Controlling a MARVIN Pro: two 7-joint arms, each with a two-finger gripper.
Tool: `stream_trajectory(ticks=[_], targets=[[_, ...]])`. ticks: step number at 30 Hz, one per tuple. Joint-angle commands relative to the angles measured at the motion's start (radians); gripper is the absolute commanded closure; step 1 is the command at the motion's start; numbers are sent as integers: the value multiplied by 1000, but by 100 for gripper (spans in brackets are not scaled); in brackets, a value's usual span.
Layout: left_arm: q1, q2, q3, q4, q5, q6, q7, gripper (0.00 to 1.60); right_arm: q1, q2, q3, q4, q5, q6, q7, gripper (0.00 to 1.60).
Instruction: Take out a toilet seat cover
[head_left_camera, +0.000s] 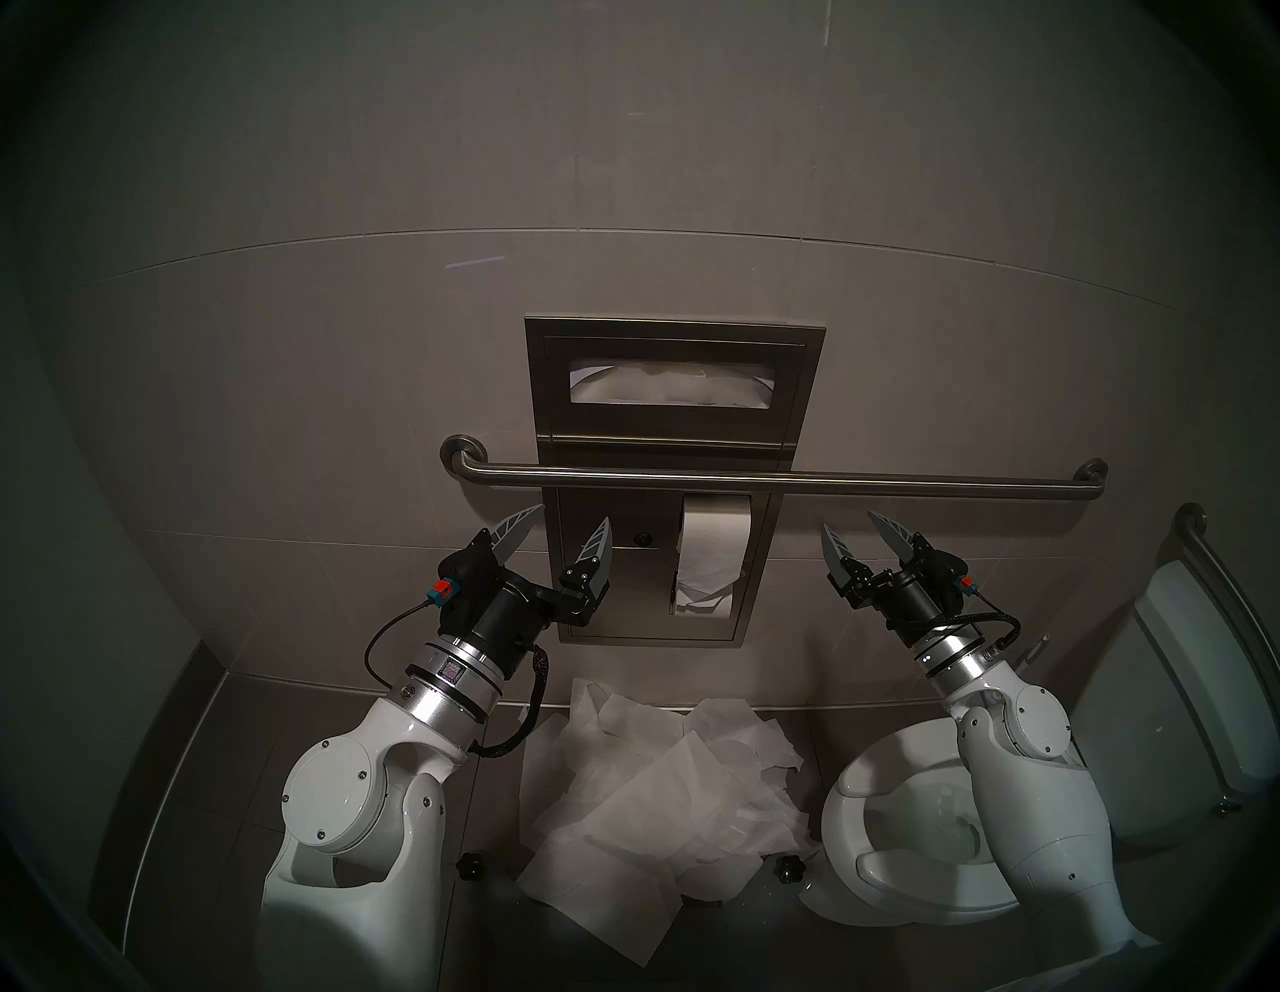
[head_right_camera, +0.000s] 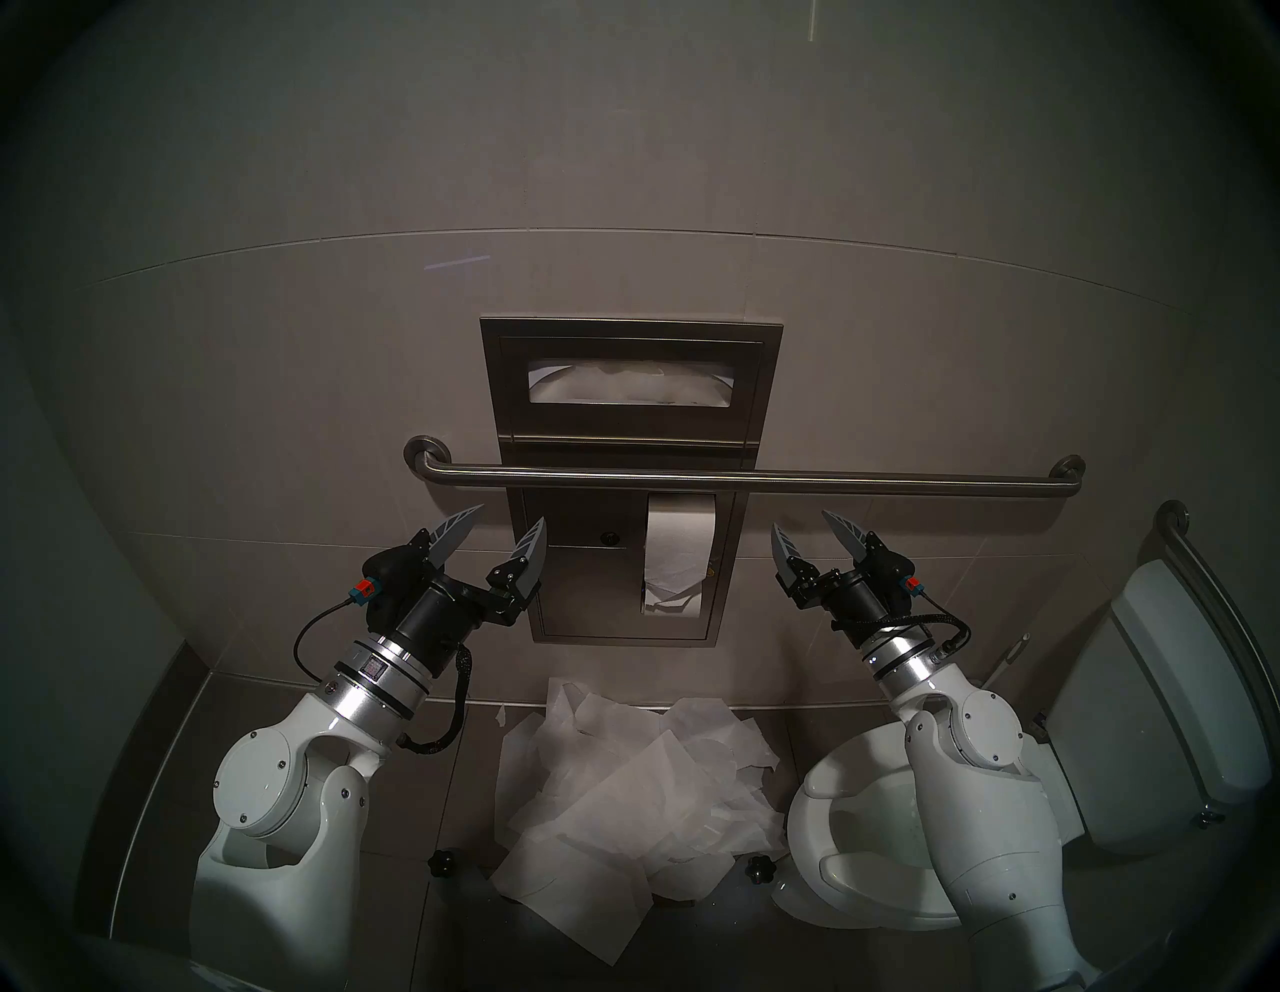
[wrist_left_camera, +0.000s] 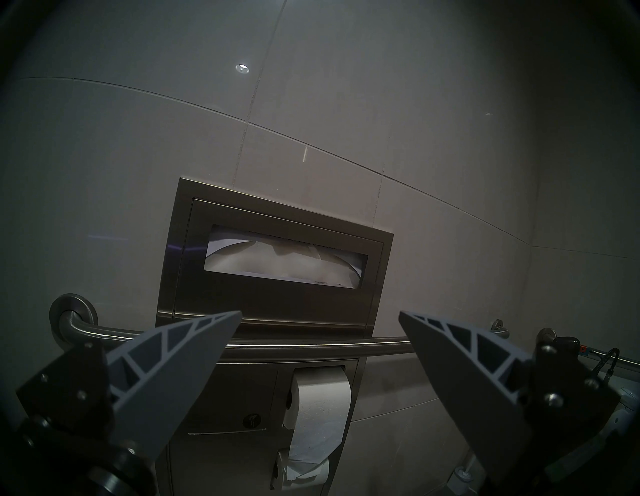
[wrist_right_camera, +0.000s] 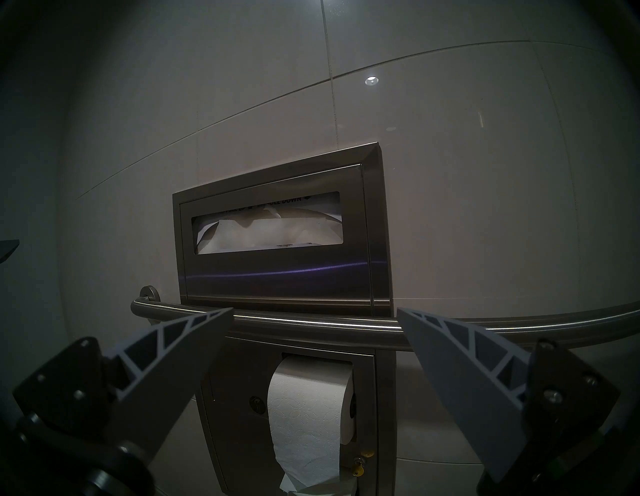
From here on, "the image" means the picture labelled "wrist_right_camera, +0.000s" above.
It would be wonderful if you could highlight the yellow dispenser key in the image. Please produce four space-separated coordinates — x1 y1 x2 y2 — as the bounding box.
351 450 376 477

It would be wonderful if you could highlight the white paper toilet seat cover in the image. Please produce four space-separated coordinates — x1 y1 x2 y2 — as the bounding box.
196 207 343 255

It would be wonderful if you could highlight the stainless steel dispenser cabinet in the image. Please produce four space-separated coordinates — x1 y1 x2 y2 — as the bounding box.
172 141 399 496

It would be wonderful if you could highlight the long steel grab bar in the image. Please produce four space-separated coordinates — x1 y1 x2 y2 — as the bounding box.
131 286 640 353

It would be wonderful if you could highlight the white toilet paper roll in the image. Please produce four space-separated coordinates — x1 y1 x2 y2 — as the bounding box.
266 356 358 496

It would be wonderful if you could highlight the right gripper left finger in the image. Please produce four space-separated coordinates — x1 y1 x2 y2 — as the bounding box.
12 307 234 453

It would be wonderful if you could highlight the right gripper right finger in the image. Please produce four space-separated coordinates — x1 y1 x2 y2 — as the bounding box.
397 307 621 481

